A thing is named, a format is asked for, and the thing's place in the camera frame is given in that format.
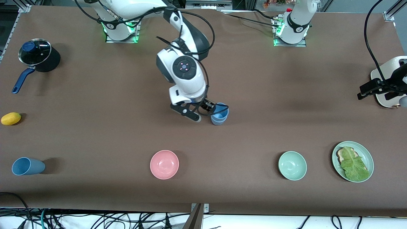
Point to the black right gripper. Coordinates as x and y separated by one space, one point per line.
205 104

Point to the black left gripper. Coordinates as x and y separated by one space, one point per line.
393 85

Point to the mint green plate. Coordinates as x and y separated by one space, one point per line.
365 152

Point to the toasted bread slice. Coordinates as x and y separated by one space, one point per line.
341 155

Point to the pink bowl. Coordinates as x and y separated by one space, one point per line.
164 164

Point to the aluminium profile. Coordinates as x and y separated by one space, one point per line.
389 15

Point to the green lettuce leaf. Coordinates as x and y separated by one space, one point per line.
354 165

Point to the mint green bowl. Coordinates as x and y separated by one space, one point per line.
292 165

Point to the dark metal strut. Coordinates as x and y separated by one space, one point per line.
194 219

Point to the glass lid blue knob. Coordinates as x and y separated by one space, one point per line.
38 54

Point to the yellow lemon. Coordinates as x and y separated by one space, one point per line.
11 118

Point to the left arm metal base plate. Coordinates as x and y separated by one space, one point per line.
289 45

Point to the grey metal bracket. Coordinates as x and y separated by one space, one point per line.
206 208

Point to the aluminium frame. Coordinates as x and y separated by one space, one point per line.
208 4

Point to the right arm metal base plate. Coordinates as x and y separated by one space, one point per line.
122 41

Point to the aluminium table edge rail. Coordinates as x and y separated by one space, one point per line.
24 8

